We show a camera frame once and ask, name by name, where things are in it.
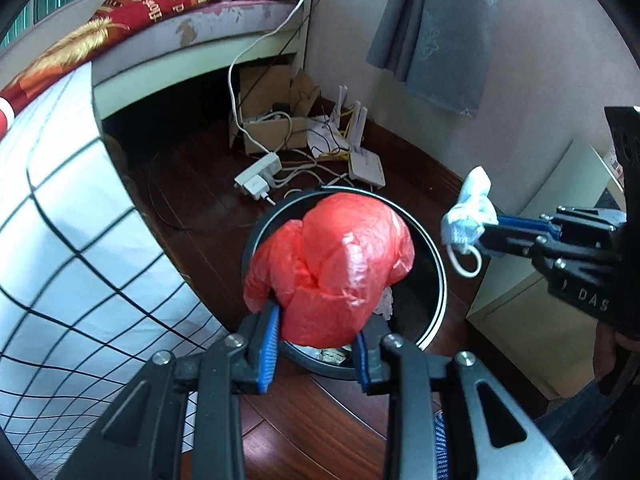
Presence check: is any white plug adapter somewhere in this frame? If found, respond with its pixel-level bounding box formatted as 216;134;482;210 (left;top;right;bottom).
242;172;277;206

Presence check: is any purple mattress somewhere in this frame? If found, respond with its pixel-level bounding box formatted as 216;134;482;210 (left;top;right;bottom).
95;0;306;68

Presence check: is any bed with red blanket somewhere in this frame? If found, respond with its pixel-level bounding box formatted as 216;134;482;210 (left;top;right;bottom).
0;0;296;111

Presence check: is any black round trash bin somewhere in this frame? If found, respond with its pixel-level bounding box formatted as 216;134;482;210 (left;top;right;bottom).
240;185;447;381

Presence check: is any beige cabinet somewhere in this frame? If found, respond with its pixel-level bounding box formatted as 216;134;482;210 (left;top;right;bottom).
467;139;626;401

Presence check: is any white router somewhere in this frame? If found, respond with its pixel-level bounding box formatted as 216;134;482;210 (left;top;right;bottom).
335;86;387;189

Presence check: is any red plastic bag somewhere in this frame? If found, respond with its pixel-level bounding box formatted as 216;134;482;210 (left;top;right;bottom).
243;191;417;350

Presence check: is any white power strip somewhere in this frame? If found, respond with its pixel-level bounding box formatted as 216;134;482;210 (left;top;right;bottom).
234;152;281;191

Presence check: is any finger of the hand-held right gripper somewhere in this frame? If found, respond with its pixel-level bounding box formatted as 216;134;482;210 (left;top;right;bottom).
472;223;567;262
492;205;627;237

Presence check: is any grey hanging curtain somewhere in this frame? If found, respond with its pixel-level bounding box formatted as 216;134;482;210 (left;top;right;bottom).
367;0;501;120

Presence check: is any person's jeans leg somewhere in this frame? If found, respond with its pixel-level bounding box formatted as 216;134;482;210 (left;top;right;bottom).
537;380;623;480

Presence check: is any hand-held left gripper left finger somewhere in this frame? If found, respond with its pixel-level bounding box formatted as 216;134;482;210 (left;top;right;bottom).
52;302;282;480

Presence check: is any green window curtain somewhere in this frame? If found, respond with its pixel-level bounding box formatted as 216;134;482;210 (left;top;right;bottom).
0;0;68;48

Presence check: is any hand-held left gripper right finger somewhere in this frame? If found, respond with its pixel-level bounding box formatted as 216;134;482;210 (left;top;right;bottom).
352;317;576;480

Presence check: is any white face mask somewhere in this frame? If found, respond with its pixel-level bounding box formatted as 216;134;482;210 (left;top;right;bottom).
441;166;500;278

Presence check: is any white checked tablecloth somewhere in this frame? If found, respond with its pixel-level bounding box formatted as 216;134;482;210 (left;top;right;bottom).
0;62;236;461

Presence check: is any cardboard box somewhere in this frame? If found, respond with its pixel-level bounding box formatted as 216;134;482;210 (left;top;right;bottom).
229;65;321;155

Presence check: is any white cable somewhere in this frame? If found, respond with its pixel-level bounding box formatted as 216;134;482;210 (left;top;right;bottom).
227;0;321;156

